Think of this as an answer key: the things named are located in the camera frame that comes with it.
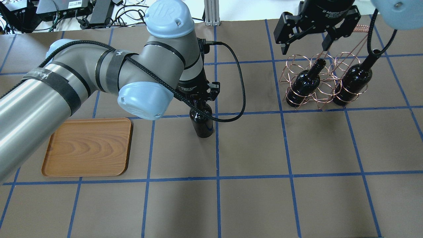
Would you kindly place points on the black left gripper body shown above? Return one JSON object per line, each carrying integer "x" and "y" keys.
{"x": 192, "y": 87}

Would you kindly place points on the aluminium frame post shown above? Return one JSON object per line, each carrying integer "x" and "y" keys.
{"x": 211, "y": 13}

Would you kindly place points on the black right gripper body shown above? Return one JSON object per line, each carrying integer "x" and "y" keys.
{"x": 327, "y": 12}

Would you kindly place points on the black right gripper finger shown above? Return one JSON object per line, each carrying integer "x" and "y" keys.
{"x": 328, "y": 41}
{"x": 285, "y": 48}

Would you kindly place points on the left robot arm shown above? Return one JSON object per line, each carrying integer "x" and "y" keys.
{"x": 143, "y": 83}

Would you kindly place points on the copper wire bottle basket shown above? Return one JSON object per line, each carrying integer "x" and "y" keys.
{"x": 330, "y": 76}

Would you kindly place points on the wooden tray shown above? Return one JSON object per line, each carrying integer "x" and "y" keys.
{"x": 89, "y": 148}

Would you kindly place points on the black wine bottle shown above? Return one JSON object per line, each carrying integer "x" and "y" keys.
{"x": 305, "y": 84}
{"x": 355, "y": 79}
{"x": 202, "y": 125}

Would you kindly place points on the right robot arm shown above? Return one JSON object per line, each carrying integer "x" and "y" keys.
{"x": 400, "y": 14}

